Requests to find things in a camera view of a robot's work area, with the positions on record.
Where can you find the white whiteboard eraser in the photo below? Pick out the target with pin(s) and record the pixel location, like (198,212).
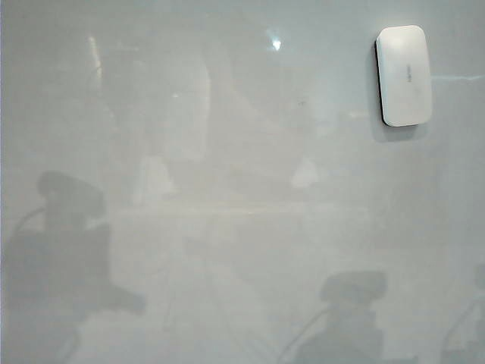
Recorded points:
(403,76)

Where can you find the white glass whiteboard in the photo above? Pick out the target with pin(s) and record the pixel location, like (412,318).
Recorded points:
(189,227)

